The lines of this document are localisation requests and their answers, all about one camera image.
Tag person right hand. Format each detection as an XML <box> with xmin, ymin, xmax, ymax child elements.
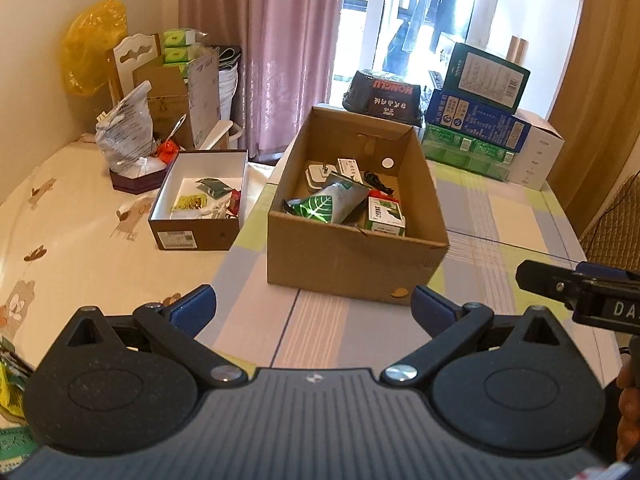
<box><xmin>616</xmin><ymin>356</ymin><xmax>640</xmax><ymax>460</ymax></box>

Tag orange toy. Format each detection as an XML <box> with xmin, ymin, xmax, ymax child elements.
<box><xmin>154</xmin><ymin>139</ymin><xmax>180</xmax><ymax>166</ymax></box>

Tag quilted brown chair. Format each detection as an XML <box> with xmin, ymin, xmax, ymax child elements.
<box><xmin>579</xmin><ymin>172</ymin><xmax>640</xmax><ymax>273</ymax></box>

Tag black food container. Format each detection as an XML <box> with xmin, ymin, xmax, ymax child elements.
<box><xmin>342</xmin><ymin>70</ymin><xmax>423</xmax><ymax>128</ymax></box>

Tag green tissue pack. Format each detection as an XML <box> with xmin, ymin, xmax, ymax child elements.
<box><xmin>421</xmin><ymin>125</ymin><xmax>514</xmax><ymax>182</ymax></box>

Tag blue carton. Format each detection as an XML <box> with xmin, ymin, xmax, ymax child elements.
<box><xmin>424</xmin><ymin>90</ymin><xmax>532</xmax><ymax>153</ymax></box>

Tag white printed plastic bag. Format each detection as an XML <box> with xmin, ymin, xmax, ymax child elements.
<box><xmin>94</xmin><ymin>80</ymin><xmax>166</xmax><ymax>179</ymax></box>

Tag green tissue boxes stack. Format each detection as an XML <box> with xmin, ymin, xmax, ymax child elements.
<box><xmin>163</xmin><ymin>28</ymin><xmax>207</xmax><ymax>80</ymax></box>

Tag brown cardboard box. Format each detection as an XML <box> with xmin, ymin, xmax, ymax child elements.
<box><xmin>267</xmin><ymin>105</ymin><xmax>449</xmax><ymax>304</ymax></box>

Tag green white medicine box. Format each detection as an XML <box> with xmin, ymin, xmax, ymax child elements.
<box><xmin>364</xmin><ymin>196</ymin><xmax>406</xmax><ymax>236</ymax></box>

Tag plaid tablecloth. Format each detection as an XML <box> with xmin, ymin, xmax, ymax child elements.
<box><xmin>194</xmin><ymin>159</ymin><xmax>624</xmax><ymax>386</ymax></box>

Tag silver green leaf pouch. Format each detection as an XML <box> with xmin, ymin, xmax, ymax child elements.
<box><xmin>283</xmin><ymin>172</ymin><xmax>370</xmax><ymax>224</ymax></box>

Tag cardboard tubes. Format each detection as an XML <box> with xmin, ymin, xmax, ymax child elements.
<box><xmin>506</xmin><ymin>36</ymin><xmax>528</xmax><ymax>66</ymax></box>

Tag brown curtain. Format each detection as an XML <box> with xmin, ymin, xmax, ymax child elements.
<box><xmin>548</xmin><ymin>0</ymin><xmax>639</xmax><ymax>235</ymax></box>

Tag small brown carton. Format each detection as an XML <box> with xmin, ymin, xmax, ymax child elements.
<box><xmin>134</xmin><ymin>62</ymin><xmax>195</xmax><ymax>150</ymax></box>

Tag open white shoebox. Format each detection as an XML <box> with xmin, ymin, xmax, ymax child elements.
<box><xmin>149</xmin><ymin>150</ymin><xmax>247</xmax><ymax>252</ymax></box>

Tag small white case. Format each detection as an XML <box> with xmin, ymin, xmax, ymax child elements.
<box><xmin>305</xmin><ymin>164</ymin><xmax>337</xmax><ymax>193</ymax></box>

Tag yellow plastic bag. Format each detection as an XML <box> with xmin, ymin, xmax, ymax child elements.
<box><xmin>60</xmin><ymin>0</ymin><xmax>128</xmax><ymax>98</ymax></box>

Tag white slim medicine box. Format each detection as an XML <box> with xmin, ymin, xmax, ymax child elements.
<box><xmin>337</xmin><ymin>158</ymin><xmax>363</xmax><ymax>184</ymax></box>

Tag pink curtain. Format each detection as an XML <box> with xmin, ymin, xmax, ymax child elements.
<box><xmin>179</xmin><ymin>0</ymin><xmax>343</xmax><ymax>162</ymax></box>

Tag dark green carton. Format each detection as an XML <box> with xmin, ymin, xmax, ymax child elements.
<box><xmin>442</xmin><ymin>42</ymin><xmax>530</xmax><ymax>114</ymax></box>

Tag white carton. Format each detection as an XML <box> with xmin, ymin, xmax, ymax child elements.
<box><xmin>508</xmin><ymin>110</ymin><xmax>564</xmax><ymax>191</ymax></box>

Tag dark red box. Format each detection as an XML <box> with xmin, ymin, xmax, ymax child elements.
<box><xmin>110</xmin><ymin>167</ymin><xmax>168</xmax><ymax>195</ymax></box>

